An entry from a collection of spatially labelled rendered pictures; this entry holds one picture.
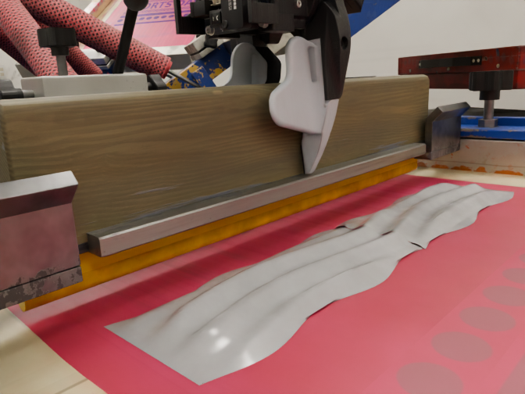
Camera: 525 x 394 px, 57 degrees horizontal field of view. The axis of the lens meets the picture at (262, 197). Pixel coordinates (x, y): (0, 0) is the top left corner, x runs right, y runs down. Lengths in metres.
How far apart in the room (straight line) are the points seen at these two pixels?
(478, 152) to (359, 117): 0.19
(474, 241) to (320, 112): 0.13
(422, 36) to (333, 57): 2.20
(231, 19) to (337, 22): 0.07
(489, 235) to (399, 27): 2.26
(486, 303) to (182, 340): 0.14
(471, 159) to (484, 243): 0.24
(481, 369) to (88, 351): 0.16
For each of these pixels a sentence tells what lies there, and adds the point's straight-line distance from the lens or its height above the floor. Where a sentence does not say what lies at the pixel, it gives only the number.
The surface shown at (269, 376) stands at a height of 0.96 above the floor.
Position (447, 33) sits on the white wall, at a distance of 2.48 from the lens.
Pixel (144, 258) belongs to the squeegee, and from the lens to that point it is 0.28.
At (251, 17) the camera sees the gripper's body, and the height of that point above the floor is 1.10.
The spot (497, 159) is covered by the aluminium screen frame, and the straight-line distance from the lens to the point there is 0.56.
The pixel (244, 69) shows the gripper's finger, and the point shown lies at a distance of 0.36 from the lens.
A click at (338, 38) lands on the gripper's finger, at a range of 0.33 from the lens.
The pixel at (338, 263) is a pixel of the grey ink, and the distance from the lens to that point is 0.28.
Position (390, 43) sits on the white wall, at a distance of 2.60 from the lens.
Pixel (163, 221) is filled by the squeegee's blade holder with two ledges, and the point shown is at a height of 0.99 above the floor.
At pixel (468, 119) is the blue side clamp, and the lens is 0.61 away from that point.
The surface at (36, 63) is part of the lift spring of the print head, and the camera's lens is 0.82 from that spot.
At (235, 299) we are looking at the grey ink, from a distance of 0.24.
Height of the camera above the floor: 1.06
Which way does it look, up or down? 14 degrees down
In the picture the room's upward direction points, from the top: 3 degrees counter-clockwise
